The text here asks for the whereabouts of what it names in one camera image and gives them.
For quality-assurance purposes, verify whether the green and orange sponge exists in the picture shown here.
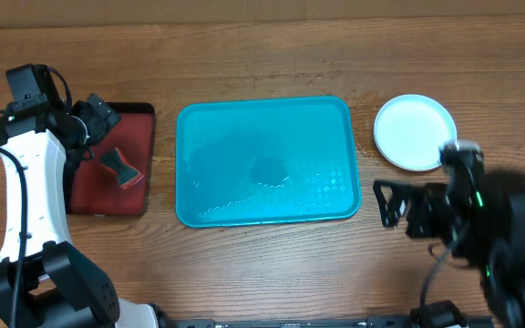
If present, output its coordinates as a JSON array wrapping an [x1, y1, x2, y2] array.
[[100, 148, 144, 190]]

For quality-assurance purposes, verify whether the light blue plate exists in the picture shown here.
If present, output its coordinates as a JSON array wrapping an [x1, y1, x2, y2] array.
[[373, 94, 458, 171]]

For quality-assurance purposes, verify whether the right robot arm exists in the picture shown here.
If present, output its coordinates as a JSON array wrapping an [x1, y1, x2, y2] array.
[[373, 169, 525, 327]]

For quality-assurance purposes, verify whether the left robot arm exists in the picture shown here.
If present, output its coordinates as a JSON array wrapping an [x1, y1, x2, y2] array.
[[0, 94, 173, 327]]

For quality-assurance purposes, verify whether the dark red rectangular tray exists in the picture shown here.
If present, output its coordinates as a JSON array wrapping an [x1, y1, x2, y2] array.
[[67, 102, 156, 217]]

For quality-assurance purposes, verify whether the teal plastic serving tray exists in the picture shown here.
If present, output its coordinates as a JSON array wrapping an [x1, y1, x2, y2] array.
[[175, 96, 362, 228]]

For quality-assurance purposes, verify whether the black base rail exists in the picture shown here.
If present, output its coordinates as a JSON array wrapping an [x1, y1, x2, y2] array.
[[152, 313, 494, 328]]

